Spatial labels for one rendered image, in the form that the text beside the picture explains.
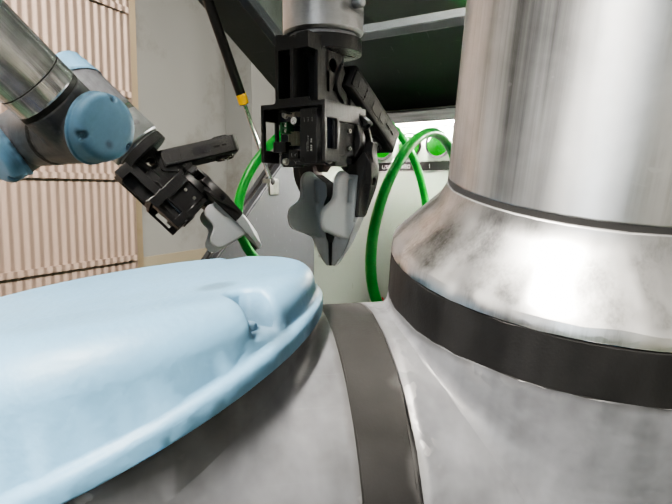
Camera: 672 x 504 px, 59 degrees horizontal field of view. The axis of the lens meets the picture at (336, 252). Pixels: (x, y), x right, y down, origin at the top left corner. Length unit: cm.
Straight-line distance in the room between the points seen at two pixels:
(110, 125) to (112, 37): 286
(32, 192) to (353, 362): 296
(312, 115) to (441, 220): 37
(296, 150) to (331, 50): 10
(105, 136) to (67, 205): 253
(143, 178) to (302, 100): 37
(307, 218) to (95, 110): 26
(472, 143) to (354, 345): 6
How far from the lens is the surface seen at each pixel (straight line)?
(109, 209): 341
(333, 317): 17
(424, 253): 16
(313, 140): 52
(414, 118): 115
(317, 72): 54
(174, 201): 83
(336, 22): 56
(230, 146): 87
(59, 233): 319
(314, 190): 59
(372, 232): 72
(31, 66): 68
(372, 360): 15
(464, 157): 16
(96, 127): 69
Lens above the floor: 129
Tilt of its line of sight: 6 degrees down
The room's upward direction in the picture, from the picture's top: straight up
